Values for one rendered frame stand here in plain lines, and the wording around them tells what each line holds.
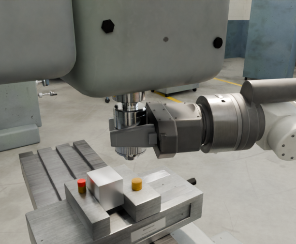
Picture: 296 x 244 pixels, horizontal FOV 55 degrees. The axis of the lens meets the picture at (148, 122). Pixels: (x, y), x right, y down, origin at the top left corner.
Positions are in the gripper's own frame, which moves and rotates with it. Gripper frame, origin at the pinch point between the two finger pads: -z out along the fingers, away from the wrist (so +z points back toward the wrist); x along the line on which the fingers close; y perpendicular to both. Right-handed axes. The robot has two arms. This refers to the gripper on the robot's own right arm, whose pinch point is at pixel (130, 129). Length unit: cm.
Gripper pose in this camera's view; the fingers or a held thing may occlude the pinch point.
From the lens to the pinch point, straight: 41.1
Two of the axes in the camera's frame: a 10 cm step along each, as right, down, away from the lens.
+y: 0.1, 9.3, 3.6
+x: 1.6, 3.5, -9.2
